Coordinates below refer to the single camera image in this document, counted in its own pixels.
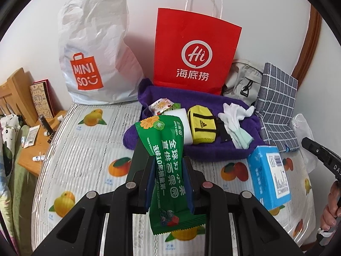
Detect small dark bottle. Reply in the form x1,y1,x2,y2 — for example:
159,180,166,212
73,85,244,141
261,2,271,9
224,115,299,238
38,114,54,136

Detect white packet on nightstand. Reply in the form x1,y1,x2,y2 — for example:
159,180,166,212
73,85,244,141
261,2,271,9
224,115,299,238
24,125,40,148

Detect white tube on nightstand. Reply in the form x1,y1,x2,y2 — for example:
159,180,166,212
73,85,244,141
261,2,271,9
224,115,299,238
32,155,45,162

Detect beige grey backpack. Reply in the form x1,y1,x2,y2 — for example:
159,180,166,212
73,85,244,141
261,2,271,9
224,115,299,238
221,59,264,106

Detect grey checked cushion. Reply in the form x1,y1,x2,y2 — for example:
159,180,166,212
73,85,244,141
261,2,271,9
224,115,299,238
256,63,299,153

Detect wooden nightstand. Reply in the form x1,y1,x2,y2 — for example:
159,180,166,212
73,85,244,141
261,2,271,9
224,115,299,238
18,121,50,177

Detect brown wooden door frame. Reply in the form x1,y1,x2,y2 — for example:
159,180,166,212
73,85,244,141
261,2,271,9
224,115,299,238
292,5,322,89

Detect green snack packet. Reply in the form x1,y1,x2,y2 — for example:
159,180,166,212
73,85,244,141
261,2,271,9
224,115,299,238
135,115,206,240

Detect purple towel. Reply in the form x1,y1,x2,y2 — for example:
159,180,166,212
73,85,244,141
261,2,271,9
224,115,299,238
138,79,265,162

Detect patterned notebook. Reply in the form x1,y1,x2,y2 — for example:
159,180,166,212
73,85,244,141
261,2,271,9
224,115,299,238
29,79,55,118

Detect colourful quilt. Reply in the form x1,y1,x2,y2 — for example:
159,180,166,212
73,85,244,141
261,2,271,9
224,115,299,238
1,114,37,255

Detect white sponge block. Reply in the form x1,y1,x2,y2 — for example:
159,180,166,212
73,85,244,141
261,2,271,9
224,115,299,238
163,108,193,146

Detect fruit print tablecloth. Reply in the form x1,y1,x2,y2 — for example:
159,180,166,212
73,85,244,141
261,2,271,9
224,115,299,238
31,102,316,255

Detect white work gloves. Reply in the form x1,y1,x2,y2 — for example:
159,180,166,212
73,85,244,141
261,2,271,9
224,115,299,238
218,103,255,150

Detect red Haidilao paper bag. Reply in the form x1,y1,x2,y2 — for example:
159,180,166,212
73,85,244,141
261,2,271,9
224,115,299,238
153,7,242,95

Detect fruit print wet wipe sachet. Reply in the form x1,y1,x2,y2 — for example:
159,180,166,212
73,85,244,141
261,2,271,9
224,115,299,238
149,98,174,116

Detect white Miniso plastic bag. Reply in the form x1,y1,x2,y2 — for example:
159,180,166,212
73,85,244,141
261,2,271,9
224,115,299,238
58,0,143,105

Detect wooden bed headboard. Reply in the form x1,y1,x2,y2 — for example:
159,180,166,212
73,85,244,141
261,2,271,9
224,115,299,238
0,68,38,127

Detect yellow Adidas pouch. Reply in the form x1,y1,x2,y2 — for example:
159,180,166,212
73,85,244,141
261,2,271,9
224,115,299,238
187,105,217,144

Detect person's right hand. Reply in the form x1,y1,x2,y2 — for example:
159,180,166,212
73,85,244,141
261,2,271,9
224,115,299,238
320,181,340,231

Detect dark gold tin box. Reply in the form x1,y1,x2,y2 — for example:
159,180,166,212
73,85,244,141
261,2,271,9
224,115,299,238
126,139,149,182

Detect clear plastic bag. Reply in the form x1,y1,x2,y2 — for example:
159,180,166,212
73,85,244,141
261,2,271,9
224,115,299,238
290,113,319,174

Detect blue tissue box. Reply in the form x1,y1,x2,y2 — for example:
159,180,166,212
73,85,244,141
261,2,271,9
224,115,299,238
247,146,291,210

